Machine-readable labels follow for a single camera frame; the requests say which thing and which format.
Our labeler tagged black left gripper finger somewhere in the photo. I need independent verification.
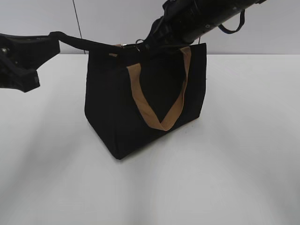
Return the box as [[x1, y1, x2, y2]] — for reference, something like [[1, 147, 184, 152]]
[[49, 31, 103, 51], [4, 68, 40, 93]]

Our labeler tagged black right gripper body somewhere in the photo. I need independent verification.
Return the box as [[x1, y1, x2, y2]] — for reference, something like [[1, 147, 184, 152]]
[[143, 0, 199, 49]]

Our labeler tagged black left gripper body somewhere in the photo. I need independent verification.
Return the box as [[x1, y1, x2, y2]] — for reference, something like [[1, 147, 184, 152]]
[[0, 34, 60, 89]]

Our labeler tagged black bag with tan handles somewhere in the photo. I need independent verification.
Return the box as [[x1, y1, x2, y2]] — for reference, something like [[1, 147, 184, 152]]
[[84, 43, 207, 159]]

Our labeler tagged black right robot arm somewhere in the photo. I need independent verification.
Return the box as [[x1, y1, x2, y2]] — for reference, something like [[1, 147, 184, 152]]
[[141, 0, 300, 54]]

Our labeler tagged black cable loop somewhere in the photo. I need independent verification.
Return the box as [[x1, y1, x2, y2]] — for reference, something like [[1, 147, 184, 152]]
[[217, 4, 246, 35]]

